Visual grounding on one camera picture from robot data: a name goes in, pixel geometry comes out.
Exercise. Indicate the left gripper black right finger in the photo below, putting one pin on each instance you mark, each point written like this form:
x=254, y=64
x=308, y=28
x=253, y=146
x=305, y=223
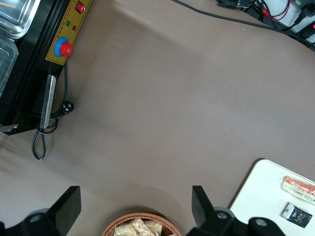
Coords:
x=204, y=216

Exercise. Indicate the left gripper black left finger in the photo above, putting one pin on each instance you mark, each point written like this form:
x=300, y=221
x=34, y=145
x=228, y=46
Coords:
x=64, y=211

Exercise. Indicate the beige serving tray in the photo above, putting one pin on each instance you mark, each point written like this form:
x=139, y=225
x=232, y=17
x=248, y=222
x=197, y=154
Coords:
x=261, y=191

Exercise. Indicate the stainless steel tray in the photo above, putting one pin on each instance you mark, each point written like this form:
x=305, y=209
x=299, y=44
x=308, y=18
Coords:
x=14, y=14

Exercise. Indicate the clear-wrapped rice crisp packet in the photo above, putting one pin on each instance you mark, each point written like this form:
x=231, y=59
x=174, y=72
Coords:
x=124, y=230
x=156, y=226
x=140, y=226

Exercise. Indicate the round wicker basket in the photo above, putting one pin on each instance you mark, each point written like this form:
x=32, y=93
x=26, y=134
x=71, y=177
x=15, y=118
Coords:
x=110, y=227

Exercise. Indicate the small flat black packet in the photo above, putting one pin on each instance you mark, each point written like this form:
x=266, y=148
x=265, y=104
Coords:
x=300, y=217

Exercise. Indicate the wrapped sandwich with orange filling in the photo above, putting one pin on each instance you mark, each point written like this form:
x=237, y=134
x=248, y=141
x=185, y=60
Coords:
x=297, y=188

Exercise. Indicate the black sealing machine yellow panel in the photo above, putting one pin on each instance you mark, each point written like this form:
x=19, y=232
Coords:
x=32, y=61

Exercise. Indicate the clear plastic container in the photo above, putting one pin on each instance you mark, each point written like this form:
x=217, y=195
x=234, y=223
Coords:
x=6, y=61

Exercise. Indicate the small electronics board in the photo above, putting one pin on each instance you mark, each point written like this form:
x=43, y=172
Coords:
x=233, y=3

